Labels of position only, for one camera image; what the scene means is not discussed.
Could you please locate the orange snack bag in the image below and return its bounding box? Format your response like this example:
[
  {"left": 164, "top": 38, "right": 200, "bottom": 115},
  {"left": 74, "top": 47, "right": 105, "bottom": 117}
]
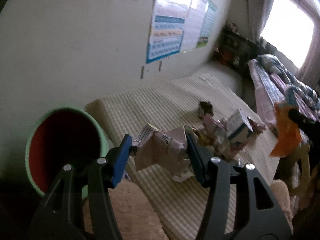
[{"left": 270, "top": 101, "right": 302, "bottom": 158}]

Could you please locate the green red trash bin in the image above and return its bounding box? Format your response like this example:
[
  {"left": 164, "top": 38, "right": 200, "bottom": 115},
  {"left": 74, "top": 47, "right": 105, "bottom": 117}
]
[{"left": 25, "top": 107, "right": 109, "bottom": 197}]

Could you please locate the folded patterned quilt pile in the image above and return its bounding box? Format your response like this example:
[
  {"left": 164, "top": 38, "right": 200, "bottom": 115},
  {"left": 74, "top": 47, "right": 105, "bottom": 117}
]
[{"left": 247, "top": 54, "right": 319, "bottom": 132}]

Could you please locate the window curtain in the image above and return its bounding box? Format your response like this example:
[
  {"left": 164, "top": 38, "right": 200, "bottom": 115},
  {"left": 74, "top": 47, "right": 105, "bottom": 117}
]
[{"left": 247, "top": 0, "right": 274, "bottom": 41}]

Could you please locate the yellow black snack wrapper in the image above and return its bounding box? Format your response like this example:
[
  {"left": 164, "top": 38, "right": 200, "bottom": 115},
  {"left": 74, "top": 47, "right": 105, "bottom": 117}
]
[{"left": 195, "top": 131, "right": 214, "bottom": 147}]

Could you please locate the blue chart wall poster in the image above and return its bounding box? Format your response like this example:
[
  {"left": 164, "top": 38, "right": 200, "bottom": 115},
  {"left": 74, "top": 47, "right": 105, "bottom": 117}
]
[{"left": 146, "top": 0, "right": 188, "bottom": 64}]

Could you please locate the dark cluttered shelf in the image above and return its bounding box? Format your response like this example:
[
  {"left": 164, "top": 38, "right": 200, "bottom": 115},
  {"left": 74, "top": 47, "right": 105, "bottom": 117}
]
[{"left": 212, "top": 26, "right": 259, "bottom": 68}]

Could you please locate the small dark wrapper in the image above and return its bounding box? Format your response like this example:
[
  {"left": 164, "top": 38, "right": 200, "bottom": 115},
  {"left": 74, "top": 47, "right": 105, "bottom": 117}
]
[{"left": 198, "top": 101, "right": 214, "bottom": 119}]

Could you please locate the pink pocky box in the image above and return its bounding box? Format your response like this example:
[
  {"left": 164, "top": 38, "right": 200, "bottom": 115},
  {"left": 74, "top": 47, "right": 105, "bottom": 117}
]
[{"left": 202, "top": 113, "right": 227, "bottom": 138}]

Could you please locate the white table wall poster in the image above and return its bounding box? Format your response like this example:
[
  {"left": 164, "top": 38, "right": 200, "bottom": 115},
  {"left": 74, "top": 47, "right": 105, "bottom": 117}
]
[{"left": 181, "top": 0, "right": 208, "bottom": 52}]

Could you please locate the green landscape wall poster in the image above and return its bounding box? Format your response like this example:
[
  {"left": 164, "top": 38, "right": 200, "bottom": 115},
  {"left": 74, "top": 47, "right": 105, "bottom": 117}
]
[{"left": 196, "top": 0, "right": 217, "bottom": 48}]

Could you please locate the white blue carton box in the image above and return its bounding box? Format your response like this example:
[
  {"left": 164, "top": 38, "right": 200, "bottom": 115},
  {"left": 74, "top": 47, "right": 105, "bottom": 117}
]
[{"left": 226, "top": 109, "right": 253, "bottom": 146}]

